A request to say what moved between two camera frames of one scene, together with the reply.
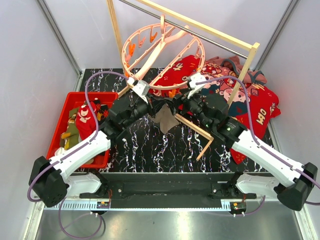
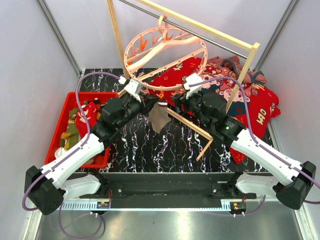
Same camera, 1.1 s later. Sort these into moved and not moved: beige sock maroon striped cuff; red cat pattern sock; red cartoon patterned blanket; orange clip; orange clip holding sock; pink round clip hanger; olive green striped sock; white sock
Moved: beige sock maroon striped cuff; orange clip; orange clip holding sock
Not moved: white sock; olive green striped sock; pink round clip hanger; red cat pattern sock; red cartoon patterned blanket
